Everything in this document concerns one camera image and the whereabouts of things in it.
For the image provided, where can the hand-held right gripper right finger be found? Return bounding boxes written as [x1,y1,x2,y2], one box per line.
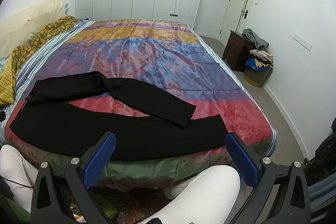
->
[225,132,311,224]

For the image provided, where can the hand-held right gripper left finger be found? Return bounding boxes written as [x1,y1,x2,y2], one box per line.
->
[30,132,117,224]

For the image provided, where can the black pants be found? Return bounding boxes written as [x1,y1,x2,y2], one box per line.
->
[9,70,227,161]

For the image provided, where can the person's right leg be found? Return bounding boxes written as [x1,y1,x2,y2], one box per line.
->
[143,165,240,224]

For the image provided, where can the person's leg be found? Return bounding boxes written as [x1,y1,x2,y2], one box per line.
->
[0,145,36,214]
[143,165,240,224]

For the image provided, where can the patterned rug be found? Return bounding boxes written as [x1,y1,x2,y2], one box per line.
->
[60,179,184,224]

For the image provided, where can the laundry basket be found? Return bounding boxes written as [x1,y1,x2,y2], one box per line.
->
[243,67,272,88]

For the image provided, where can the dark cloth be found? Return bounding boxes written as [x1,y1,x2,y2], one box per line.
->
[304,116,336,188]

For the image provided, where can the person's left leg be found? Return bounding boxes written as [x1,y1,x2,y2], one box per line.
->
[0,145,36,214]

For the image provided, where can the pile of mixed clothes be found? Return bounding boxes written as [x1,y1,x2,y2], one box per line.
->
[245,49,274,72]

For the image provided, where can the dark wooden nightstand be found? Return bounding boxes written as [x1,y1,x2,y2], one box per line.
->
[222,30,259,72]

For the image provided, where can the light blue striped bed sheet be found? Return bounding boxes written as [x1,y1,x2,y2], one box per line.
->
[0,18,96,140]

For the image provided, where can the grey clothes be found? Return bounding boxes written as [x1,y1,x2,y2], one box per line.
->
[243,28,269,52]

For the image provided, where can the yellow floral quilt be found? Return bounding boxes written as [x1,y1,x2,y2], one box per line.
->
[0,15,79,106]

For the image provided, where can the white door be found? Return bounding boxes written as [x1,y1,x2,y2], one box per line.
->
[219,0,261,42]

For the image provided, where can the white wall panel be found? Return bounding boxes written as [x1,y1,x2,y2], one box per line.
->
[292,32,313,52]

